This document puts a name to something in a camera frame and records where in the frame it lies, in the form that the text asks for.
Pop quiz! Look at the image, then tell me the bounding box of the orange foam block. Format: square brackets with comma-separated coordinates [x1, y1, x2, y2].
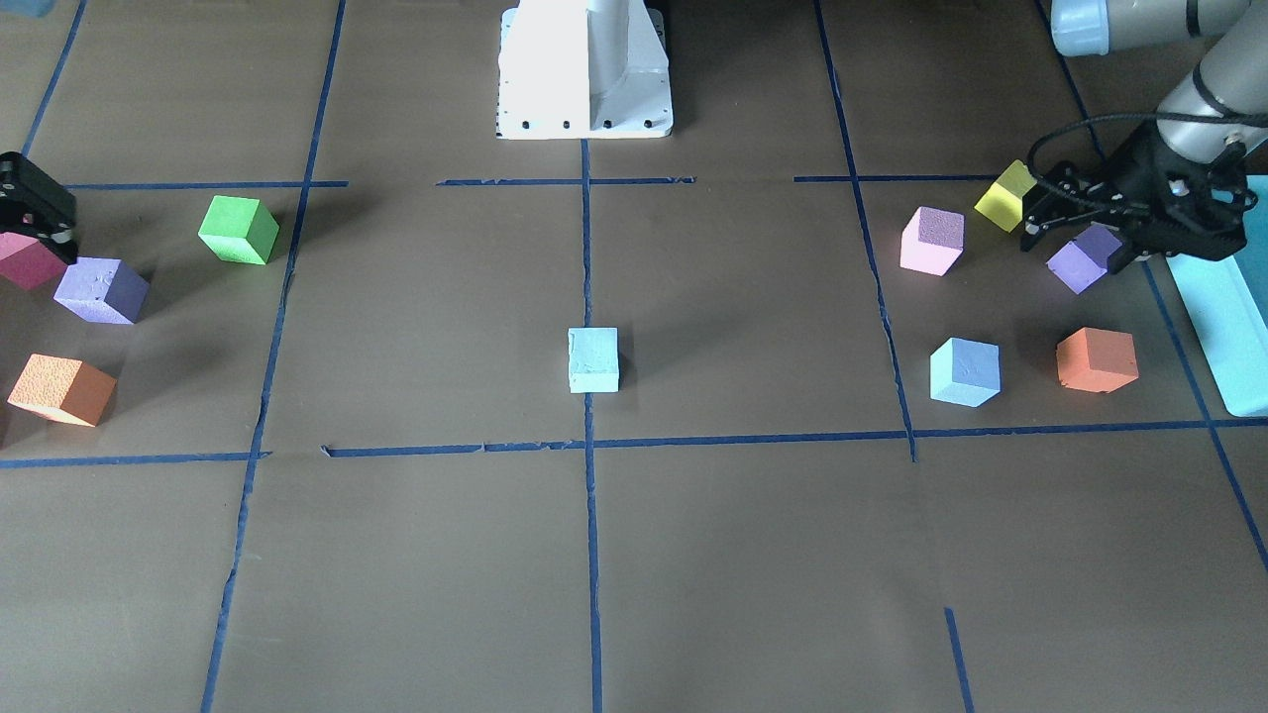
[1055, 329, 1137, 393]
[6, 354, 117, 428]

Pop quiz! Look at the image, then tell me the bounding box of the green foam block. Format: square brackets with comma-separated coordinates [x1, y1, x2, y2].
[197, 195, 280, 265]

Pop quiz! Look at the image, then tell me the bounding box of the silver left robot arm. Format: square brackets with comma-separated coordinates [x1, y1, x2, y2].
[1019, 1, 1267, 271]

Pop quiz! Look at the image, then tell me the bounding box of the light blue foam block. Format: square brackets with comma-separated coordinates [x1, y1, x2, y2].
[568, 329, 620, 395]

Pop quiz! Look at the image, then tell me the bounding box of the red foam block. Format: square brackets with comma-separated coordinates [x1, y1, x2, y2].
[1, 232, 67, 291]

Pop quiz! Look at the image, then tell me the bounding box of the purple foam block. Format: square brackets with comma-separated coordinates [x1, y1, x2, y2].
[53, 256, 150, 325]
[1046, 223, 1121, 296]

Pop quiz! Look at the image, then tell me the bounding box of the cyan plastic bin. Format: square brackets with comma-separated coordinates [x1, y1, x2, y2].
[1164, 175, 1268, 417]

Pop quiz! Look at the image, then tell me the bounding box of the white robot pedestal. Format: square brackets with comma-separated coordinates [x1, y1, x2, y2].
[495, 1, 675, 141]

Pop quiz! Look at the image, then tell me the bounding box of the yellow foam block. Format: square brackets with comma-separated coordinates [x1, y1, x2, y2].
[974, 159, 1036, 232]

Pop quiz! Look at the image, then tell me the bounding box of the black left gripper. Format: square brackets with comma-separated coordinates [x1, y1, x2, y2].
[1019, 126, 1259, 263]

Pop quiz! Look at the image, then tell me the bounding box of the pink foam block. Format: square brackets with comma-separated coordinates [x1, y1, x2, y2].
[899, 206, 966, 277]

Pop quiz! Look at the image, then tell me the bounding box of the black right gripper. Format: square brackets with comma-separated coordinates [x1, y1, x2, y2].
[1, 151, 79, 263]

